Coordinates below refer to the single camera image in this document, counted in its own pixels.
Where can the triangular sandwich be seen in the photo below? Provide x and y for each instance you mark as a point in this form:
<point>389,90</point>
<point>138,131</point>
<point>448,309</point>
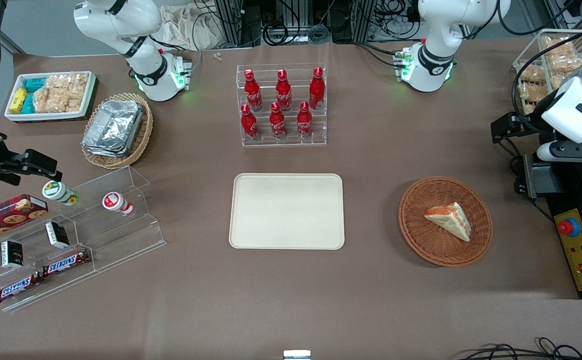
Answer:
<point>449,220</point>

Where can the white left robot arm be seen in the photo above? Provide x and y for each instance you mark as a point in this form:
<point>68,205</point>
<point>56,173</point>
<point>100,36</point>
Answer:
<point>435,55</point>

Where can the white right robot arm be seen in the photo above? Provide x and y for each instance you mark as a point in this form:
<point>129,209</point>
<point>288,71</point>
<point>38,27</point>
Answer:
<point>143,65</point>

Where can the aluminium foil tray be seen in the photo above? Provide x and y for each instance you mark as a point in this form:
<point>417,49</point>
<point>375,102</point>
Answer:
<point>113,125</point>

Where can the oval light wicker basket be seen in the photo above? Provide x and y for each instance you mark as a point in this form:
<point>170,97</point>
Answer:
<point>143,135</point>

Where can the round brown wicker basket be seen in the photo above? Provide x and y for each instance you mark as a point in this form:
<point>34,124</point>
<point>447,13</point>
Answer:
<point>430,245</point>

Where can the beige plastic tray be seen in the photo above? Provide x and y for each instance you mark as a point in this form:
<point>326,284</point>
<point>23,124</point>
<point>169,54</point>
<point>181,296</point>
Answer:
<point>287,211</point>

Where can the fried snack bag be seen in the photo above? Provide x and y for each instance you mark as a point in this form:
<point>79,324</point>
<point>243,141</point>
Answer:
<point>565,64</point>
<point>531,74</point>
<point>528,108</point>
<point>531,92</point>
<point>558,45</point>

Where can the green capped yogurt bottle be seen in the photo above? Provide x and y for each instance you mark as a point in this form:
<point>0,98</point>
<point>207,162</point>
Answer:
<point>57,192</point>

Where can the grey metal plate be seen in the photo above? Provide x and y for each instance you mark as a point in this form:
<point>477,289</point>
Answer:
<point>543,177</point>

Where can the red plaid cookie box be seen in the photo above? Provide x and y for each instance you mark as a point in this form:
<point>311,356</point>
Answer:
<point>6,215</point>

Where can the teal snack box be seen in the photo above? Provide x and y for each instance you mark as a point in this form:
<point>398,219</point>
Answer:
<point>35,84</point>
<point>28,104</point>

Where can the rice cracker bag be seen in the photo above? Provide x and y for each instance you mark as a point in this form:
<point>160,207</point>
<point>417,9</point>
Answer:
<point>68,82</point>
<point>53,101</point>

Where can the yellow snack box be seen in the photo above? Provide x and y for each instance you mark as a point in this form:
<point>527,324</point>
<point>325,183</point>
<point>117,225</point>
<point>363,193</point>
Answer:
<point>18,100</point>

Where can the small black box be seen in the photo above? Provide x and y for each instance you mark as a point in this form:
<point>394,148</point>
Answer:
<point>57,235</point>
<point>12,254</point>

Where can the white rectangular bin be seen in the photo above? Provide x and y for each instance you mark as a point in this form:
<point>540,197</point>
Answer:
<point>86,102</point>

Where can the black machine base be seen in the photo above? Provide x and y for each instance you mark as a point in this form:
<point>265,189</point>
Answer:
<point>565,200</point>

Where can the red capped yogurt bottle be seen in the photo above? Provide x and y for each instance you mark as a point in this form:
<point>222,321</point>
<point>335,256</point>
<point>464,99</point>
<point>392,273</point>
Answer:
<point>116,202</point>

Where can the snickers bar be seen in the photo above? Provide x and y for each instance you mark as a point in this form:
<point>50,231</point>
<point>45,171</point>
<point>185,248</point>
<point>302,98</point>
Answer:
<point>66,263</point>
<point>18,288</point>

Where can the red emergency stop button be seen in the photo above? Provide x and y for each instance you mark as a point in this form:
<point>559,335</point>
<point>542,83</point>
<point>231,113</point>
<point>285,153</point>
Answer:
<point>569,227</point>

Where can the clear acrylic stepped shelf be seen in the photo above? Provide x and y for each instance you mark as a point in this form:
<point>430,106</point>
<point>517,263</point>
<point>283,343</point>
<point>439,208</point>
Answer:
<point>121,235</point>

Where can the yellow control panel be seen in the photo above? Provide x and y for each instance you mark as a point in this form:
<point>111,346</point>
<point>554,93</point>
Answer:
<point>581,250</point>

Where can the red cola bottle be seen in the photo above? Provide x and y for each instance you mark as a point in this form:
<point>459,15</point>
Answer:
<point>284,92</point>
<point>316,90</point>
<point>304,121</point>
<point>249,124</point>
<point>253,92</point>
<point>277,122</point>

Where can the beige cloth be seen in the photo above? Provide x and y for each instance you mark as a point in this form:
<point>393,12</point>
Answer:
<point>186,27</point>

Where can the clear acrylic bottle rack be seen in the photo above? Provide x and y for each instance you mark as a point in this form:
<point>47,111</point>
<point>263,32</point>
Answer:
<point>283,142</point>

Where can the white edge object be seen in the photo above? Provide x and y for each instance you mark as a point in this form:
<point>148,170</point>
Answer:
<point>296,354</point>

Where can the aluminium frame rack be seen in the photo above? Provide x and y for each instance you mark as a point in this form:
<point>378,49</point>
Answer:
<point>238,20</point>

